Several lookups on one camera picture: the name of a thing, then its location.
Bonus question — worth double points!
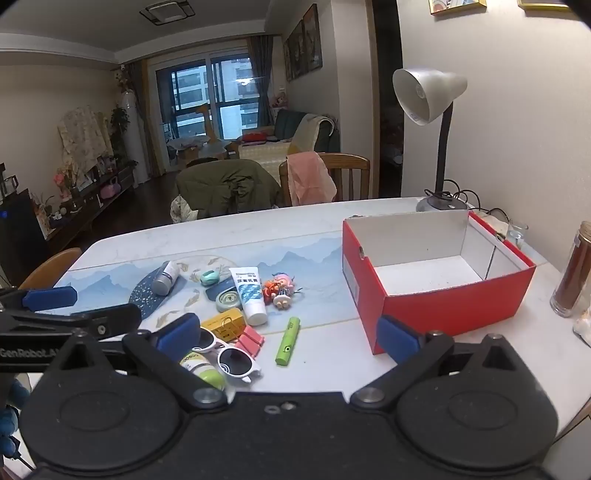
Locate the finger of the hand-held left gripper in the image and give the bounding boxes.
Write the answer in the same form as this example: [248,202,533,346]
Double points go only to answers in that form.
[0,302,142,344]
[0,286,78,313]

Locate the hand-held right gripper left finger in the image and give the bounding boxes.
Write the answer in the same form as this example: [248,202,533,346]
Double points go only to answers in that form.
[44,313,228,410]

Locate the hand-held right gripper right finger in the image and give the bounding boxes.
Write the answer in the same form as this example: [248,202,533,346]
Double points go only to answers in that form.
[349,315,532,411]

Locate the green white plastic bottle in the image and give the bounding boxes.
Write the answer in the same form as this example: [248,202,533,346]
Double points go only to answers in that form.
[180,351,227,391]

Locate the silver capped small bottle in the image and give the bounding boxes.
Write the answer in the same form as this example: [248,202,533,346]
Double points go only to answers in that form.
[152,261,180,295]

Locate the round grey tape dispenser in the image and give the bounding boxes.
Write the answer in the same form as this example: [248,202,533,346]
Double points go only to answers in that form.
[215,286,242,312]

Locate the white frame sunglasses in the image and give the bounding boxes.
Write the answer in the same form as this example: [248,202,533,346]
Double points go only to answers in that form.
[193,327,262,384]

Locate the white blue cream tube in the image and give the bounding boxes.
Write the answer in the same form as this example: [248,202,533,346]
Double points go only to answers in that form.
[229,267,269,326]

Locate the red cardboard box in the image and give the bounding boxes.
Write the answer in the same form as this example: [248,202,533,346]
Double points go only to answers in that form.
[342,210,537,355]

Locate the green glue stick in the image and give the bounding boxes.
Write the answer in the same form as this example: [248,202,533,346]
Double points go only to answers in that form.
[276,316,301,367]

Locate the pink haired doll keychain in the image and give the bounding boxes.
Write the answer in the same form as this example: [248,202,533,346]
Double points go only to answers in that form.
[272,272,304,310]

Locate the person's left forearm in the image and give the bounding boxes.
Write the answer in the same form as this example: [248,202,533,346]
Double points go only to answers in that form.
[0,377,22,462]

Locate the wooden round back chair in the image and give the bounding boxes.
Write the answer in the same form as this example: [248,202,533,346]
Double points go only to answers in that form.
[18,247,83,289]

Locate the black tall appliance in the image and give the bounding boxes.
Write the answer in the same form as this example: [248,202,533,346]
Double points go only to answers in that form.
[0,161,49,278]

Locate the dark wooden low cabinet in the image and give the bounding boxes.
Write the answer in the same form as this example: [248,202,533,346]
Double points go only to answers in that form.
[46,161,140,250]

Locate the floral cushion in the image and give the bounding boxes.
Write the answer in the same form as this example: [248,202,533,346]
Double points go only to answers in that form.
[169,195,200,225]

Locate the olive green jacket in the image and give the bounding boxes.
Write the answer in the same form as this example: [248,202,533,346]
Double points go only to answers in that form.
[174,159,283,219]

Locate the clear glass cup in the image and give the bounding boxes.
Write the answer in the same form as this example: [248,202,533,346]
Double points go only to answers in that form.
[506,222,529,250]

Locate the floral hanging cloth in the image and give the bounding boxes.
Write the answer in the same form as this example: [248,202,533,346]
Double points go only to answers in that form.
[57,106,112,172]

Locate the wooden slat back chair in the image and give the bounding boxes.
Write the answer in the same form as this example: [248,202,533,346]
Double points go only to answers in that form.
[279,153,371,208]

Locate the white standing air conditioner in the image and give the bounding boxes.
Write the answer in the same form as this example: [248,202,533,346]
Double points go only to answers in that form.
[120,89,151,186]

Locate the pink cloth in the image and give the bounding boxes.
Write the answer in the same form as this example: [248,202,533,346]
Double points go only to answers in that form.
[286,151,338,206]

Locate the glass of brown drink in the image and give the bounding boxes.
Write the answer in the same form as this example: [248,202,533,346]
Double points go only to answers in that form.
[550,222,591,319]

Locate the crumpled snack wrapper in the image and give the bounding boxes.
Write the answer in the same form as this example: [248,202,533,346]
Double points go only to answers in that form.
[573,309,591,348]

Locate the green potted plant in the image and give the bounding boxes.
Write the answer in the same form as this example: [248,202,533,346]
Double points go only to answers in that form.
[109,106,131,145]

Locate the cream blanket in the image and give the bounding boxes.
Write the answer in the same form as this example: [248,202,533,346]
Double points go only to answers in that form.
[288,113,334,156]

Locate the large balcony window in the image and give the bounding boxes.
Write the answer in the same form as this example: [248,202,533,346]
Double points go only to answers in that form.
[154,45,260,175]

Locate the dark green sofa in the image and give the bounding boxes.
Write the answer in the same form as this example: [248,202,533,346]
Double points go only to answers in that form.
[238,108,341,174]

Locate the white desk lamp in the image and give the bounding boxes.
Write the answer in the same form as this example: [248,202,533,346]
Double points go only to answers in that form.
[392,68,469,213]

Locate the grey curtain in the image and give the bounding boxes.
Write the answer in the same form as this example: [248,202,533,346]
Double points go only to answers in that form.
[247,34,276,128]

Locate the square ceiling light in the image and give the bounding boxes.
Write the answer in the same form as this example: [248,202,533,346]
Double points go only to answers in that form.
[139,0,194,25]

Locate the black lamp cable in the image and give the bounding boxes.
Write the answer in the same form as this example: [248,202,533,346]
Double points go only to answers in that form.
[442,188,511,223]

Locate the gold framed wall picture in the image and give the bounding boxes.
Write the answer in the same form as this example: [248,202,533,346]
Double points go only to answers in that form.
[429,0,487,17]
[517,0,571,11]

